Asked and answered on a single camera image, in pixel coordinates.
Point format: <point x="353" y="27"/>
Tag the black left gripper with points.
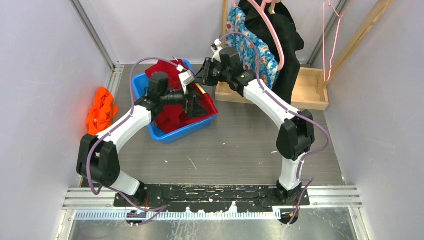
<point x="195" y="109"/>

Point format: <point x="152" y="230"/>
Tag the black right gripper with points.
<point x="204" y="75"/>

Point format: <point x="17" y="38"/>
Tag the red pleated skirt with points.
<point x="159" y="91"/>

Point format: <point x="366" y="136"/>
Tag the pink wire hanger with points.
<point x="333" y="11"/>

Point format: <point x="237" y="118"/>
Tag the wooden hanger with metal hook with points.
<point x="197" y="84"/>

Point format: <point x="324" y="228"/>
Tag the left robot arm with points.
<point x="98" y="156"/>

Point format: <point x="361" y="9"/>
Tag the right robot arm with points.
<point x="296" y="131"/>

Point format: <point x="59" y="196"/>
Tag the pink plastic hanger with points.
<point x="262" y="10"/>

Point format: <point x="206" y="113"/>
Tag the blue plastic bin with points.
<point x="172" y="123"/>

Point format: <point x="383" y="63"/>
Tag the blue floral garment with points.
<point x="254" y="53"/>

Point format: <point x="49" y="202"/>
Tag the orange cloth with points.
<point x="102" y="112"/>

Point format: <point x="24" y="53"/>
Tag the wooden rack base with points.
<point x="305" y="95"/>

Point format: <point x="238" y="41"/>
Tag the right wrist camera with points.
<point x="216" y="47"/>

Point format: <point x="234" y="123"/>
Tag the wooden rack post left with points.
<point x="224" y="13"/>

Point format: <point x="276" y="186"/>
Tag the wooden rack post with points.
<point x="362" y="31"/>
<point x="224" y="13"/>

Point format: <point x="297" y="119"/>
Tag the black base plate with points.
<point x="179" y="198"/>

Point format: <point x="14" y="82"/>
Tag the aluminium frame rail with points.
<point x="85" y="19"/>

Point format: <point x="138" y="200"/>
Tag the wooden rack post right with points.
<point x="362" y="31"/>

